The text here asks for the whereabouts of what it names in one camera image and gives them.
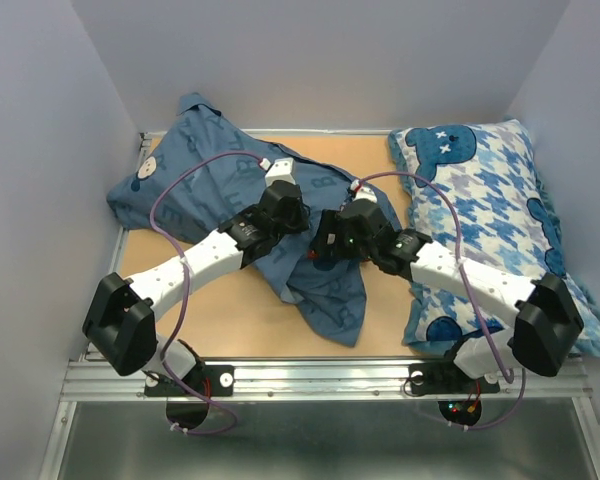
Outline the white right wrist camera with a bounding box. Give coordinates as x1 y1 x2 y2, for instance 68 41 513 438
349 179 377 203

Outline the blue houndstooth bear pillow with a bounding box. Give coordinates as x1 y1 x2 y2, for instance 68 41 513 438
388 119 600 358

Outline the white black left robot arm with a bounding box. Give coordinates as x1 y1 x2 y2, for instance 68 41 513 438
82 180 309 394

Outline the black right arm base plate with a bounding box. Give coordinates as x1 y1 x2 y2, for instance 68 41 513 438
402 362 500 397

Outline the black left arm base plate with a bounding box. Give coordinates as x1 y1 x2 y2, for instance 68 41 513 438
143 364 234 398

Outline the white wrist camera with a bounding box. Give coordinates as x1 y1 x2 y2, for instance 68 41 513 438
264 157 296 187
349 179 377 203

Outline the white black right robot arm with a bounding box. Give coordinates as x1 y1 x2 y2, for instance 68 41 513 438
309 199 584 390

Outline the blue letter-print pillowcase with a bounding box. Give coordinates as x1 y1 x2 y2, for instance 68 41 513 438
106 93 367 347

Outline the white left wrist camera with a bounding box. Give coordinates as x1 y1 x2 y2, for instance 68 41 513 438
264 157 296 187

